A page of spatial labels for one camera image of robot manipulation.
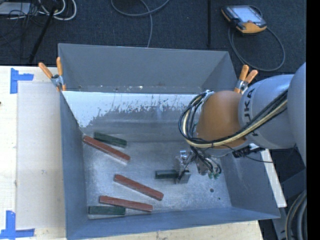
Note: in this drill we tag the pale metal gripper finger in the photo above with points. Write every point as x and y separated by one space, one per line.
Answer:
183 156
184 177

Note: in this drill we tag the pale wood board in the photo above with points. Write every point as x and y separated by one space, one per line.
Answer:
40 146

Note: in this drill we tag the red-brown flat block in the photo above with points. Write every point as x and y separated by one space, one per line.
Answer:
138 187
126 203
106 149

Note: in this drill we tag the black cylinder on white bracket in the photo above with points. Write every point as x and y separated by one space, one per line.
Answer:
241 152

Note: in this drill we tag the grey metal bin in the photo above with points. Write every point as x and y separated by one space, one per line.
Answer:
150 159

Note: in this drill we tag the dark green flat block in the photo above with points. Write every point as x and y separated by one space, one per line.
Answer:
107 210
111 139
165 174

